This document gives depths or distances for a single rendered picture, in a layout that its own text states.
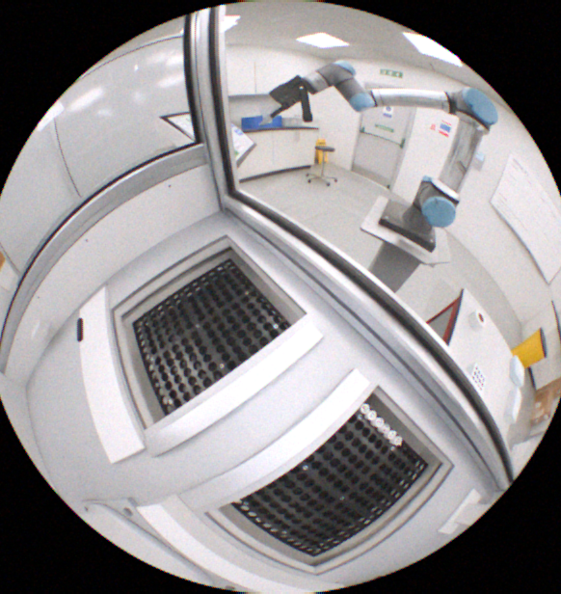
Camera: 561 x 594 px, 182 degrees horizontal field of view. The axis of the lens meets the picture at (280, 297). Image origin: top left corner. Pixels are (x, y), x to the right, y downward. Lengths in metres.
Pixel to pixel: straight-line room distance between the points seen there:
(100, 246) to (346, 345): 0.42
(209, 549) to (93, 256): 0.44
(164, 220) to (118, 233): 0.09
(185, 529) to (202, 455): 0.10
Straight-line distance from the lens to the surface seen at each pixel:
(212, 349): 0.25
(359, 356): 0.20
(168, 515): 0.23
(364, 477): 0.28
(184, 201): 0.37
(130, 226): 0.37
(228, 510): 0.33
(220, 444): 0.20
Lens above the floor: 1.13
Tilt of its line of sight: 58 degrees down
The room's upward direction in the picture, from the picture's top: straight up
